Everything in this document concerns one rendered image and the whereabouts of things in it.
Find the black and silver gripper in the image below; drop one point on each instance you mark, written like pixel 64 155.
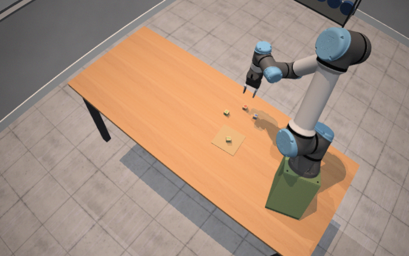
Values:
pixel 254 77

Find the tan flat mat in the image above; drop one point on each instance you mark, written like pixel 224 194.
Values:
pixel 229 147

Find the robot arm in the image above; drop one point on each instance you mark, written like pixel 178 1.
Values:
pixel 336 50

